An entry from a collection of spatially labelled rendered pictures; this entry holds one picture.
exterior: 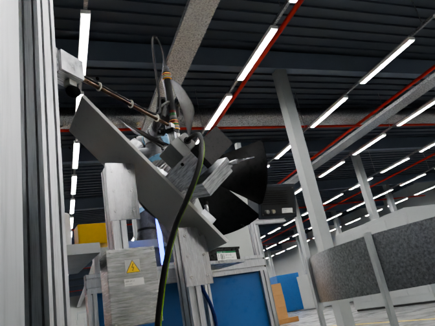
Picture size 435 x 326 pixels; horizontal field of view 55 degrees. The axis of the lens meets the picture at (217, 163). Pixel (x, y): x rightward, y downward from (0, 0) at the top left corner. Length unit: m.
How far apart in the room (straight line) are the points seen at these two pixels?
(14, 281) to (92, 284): 1.69
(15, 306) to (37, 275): 0.87
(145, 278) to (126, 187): 0.33
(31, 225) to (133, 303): 0.38
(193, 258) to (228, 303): 0.69
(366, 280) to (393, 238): 0.39
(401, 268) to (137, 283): 2.19
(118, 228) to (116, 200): 0.09
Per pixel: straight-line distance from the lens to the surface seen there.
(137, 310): 1.29
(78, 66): 1.40
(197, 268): 1.47
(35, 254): 1.09
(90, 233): 1.90
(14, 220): 0.21
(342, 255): 3.47
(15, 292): 0.21
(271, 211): 2.32
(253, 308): 2.19
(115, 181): 1.45
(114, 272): 1.28
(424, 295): 11.40
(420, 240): 3.10
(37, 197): 1.12
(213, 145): 1.25
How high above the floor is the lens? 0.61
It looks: 20 degrees up
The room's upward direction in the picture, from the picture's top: 11 degrees counter-clockwise
